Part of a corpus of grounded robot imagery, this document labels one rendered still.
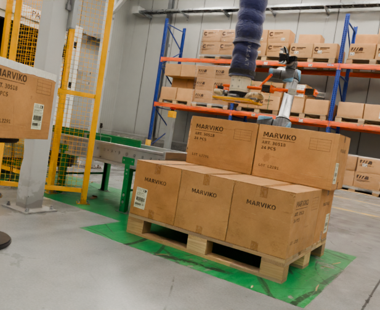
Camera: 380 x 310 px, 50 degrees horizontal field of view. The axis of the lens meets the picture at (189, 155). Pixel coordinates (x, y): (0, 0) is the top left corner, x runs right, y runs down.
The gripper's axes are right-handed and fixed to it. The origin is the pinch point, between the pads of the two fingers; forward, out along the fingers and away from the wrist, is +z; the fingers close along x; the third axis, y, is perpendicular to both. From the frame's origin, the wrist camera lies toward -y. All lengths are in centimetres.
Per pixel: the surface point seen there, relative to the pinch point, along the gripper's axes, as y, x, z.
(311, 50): 182, 174, -697
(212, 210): -7, -125, 102
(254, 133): -3, -71, 43
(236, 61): 26.9, -13.8, 32.1
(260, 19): 14.3, 21.8, 25.7
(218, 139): 27, -80, 43
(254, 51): 15.6, -3.7, 25.0
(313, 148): -49, -76, 43
